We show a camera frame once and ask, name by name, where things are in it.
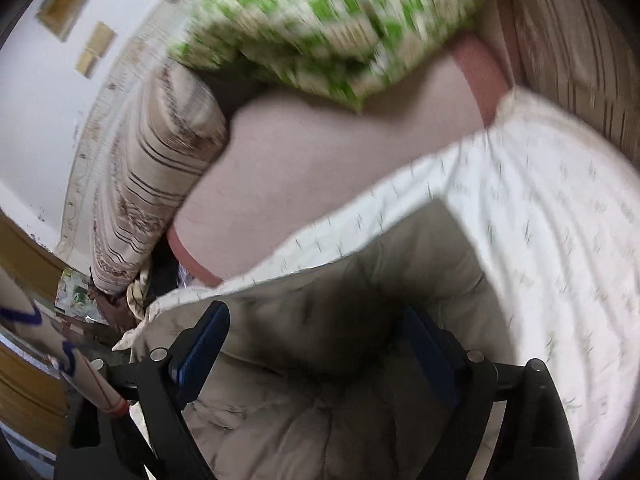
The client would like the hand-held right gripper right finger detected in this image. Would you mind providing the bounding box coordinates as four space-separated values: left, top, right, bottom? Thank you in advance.
401 305 579 480

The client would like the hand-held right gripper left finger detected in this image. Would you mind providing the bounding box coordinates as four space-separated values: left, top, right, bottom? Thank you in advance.
55 300 232 480

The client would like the olive hooded puffer jacket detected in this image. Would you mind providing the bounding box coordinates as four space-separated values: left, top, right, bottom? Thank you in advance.
114 199 517 480

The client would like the printed plastic bag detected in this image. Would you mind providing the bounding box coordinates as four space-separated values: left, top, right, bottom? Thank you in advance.
54 269 97 322

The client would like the brown crumpled clothing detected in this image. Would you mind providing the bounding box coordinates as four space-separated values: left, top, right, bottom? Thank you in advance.
94 290 137 333

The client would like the dark cloth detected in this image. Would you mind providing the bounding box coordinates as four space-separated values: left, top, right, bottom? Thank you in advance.
149 249 182 297

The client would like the cream patterned cloth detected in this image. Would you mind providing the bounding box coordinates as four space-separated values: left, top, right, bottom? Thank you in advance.
124 264 152 322

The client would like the white leaf print bed sheet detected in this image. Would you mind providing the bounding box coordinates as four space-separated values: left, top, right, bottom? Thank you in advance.
114 85 640 480

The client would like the striped floral pillow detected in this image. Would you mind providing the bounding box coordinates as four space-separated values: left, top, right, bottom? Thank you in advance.
89 59 232 297

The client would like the pink bolster cushion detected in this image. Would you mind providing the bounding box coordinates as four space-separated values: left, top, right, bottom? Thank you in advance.
166 29 517 287

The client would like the green patterned quilt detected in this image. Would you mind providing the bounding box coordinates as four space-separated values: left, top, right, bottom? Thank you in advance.
169 0 492 114

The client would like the large striped floral cushion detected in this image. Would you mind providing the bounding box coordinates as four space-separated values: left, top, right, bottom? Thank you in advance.
505 0 640 161

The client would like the wooden door frame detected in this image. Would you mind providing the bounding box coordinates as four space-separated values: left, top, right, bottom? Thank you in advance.
0 209 69 426

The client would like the beige wall switch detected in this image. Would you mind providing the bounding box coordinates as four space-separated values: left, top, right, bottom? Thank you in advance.
87 22 119 57
75 49 99 79

